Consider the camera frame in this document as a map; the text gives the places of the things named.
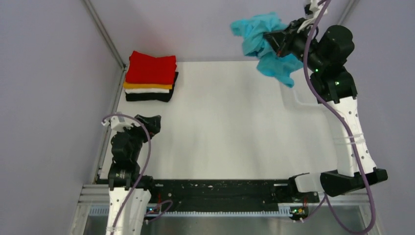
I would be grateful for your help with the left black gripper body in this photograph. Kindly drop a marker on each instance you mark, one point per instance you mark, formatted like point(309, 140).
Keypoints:
point(152, 129)

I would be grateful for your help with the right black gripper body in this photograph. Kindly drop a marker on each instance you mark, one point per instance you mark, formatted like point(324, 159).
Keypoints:
point(293, 41)

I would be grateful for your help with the turquoise t shirt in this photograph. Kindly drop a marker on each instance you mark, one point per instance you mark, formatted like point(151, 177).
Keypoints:
point(254, 45)

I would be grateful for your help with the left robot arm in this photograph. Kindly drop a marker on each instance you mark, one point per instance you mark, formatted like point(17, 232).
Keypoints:
point(129, 188)

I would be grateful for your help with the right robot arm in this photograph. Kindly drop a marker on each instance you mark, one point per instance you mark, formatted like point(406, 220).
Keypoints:
point(336, 86)

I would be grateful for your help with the white folded t shirt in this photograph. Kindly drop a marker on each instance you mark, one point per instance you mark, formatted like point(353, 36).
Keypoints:
point(147, 90)

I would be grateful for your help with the orange folded t shirt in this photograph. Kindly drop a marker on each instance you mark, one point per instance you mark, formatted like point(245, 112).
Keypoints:
point(146, 86)

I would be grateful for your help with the red folded t shirt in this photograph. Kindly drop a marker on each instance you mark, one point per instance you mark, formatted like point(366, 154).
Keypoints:
point(146, 69)

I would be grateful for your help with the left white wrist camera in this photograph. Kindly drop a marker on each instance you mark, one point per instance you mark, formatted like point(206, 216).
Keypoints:
point(116, 122)

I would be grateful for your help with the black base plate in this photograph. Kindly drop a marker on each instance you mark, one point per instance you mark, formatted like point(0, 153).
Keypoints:
point(258, 195)

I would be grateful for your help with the aluminium frame rail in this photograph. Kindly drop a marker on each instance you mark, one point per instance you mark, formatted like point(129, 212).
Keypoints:
point(100, 193)

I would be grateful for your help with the white cable duct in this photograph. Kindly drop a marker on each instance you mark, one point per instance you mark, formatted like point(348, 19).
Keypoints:
point(282, 212)

